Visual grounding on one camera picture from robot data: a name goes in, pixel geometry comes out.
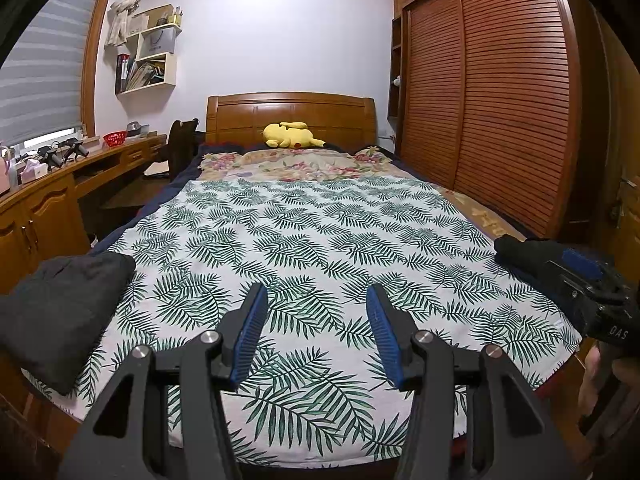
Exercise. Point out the floral bedspread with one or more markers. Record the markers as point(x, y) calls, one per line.
point(300, 160)

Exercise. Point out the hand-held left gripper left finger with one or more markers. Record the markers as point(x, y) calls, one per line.
point(247, 335)

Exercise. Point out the row of books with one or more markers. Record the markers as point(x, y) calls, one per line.
point(145, 75)

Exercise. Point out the wooden slatted wardrobe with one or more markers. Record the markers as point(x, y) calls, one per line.
point(510, 110)

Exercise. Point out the leaf print bed sheet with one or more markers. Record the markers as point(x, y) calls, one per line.
point(325, 235)

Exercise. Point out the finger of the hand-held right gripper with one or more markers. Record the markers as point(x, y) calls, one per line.
point(582, 265)

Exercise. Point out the white paper bag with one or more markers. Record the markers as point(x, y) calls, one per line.
point(156, 41)

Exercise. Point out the wooden desk with cabinets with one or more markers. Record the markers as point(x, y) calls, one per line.
point(50, 210)

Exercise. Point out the dark desk chair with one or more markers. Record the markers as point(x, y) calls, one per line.
point(181, 147)

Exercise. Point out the black binders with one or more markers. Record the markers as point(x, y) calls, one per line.
point(122, 72)

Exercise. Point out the beige tied curtain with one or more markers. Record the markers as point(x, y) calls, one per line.
point(120, 15)

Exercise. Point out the pink container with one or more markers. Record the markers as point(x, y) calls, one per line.
point(4, 170)

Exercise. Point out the black jacket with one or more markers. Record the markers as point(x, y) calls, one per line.
point(60, 310)

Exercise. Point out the grey round container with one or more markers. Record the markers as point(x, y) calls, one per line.
point(136, 129)

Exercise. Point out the red basket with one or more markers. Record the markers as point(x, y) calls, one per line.
point(115, 138)

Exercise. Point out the dark folded garment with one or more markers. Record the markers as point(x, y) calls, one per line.
point(525, 252)

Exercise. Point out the grey window blind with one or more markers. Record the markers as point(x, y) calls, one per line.
point(45, 70)

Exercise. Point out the wooden bed headboard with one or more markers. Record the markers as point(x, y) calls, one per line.
point(325, 115)

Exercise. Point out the white wall shelf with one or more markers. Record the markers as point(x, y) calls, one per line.
point(170, 70)

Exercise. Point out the wooden window frame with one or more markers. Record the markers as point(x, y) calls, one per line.
point(91, 80)

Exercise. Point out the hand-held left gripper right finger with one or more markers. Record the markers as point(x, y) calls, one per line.
point(385, 340)

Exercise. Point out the pink tissue box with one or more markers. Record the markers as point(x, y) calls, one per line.
point(33, 171)

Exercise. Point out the person's right hand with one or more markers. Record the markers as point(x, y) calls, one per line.
point(589, 385)

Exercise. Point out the yellow plush toy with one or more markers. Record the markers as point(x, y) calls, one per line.
point(292, 135)

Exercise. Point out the wooden door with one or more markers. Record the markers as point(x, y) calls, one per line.
point(622, 120)

